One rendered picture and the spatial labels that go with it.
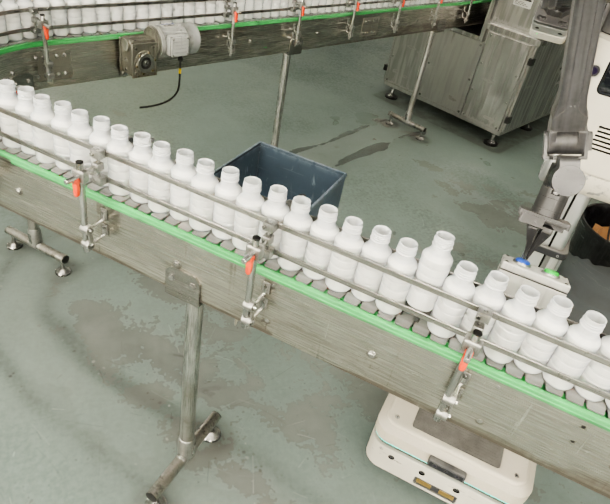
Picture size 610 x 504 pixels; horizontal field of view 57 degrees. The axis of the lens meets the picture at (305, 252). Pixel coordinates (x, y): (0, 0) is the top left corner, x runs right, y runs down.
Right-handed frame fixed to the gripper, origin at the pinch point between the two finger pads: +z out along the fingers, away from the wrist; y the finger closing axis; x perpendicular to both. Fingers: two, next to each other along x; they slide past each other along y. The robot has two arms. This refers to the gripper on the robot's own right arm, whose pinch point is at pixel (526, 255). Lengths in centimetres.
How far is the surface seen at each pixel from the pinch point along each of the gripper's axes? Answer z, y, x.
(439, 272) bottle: 5.8, -14.3, -18.7
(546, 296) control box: 5.8, 6.4, -3.9
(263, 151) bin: 6, -83, 44
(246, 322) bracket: 32, -48, -19
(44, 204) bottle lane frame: 29, -112, -14
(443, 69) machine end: -59, -90, 364
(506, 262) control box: 2.2, -3.3, -3.8
